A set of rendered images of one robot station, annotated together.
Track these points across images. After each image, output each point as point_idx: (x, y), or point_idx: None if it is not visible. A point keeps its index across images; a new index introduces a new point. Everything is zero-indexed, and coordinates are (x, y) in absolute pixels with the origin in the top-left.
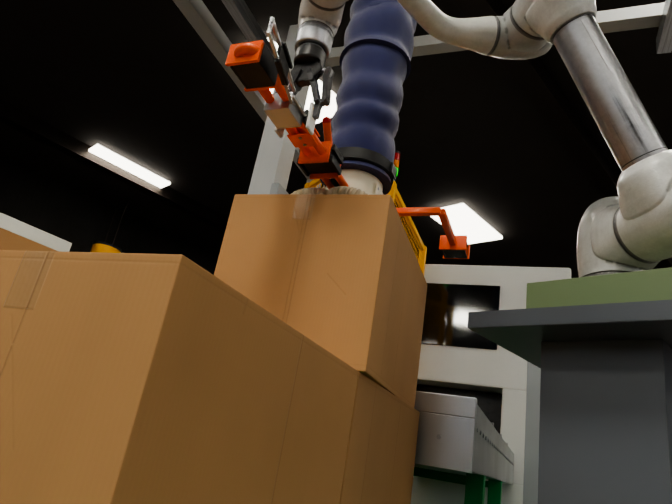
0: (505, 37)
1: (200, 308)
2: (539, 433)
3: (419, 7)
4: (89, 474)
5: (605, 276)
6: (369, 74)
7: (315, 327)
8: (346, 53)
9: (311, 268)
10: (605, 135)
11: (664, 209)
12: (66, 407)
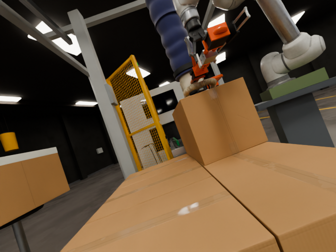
0: (234, 0)
1: None
2: (283, 129)
3: None
4: None
5: (295, 79)
6: (178, 28)
7: (244, 135)
8: (160, 20)
9: (230, 115)
10: (281, 32)
11: (309, 52)
12: None
